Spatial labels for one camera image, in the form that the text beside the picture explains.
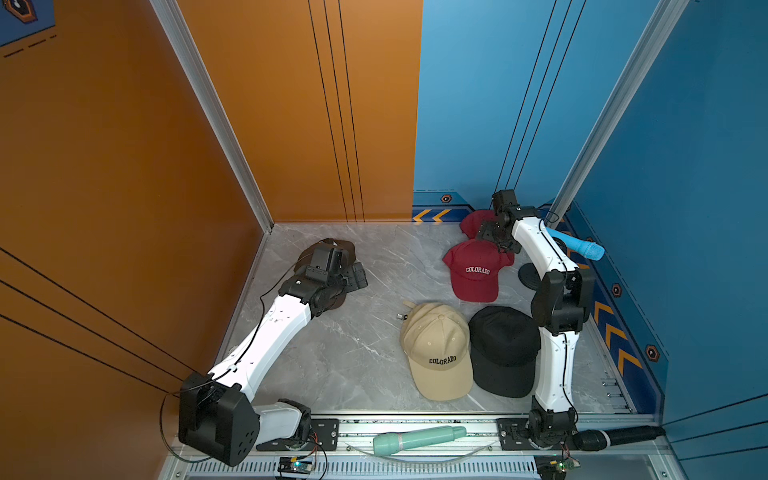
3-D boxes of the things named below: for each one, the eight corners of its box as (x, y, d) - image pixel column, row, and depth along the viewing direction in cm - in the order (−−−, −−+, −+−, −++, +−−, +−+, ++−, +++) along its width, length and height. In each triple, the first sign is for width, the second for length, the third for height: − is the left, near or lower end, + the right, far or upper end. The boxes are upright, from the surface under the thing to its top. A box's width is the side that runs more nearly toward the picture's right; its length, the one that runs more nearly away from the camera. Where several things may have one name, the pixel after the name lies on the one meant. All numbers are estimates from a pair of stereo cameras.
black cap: (477, 396, 81) (487, 384, 73) (464, 316, 97) (471, 299, 88) (539, 396, 81) (556, 384, 73) (516, 316, 96) (528, 299, 88)
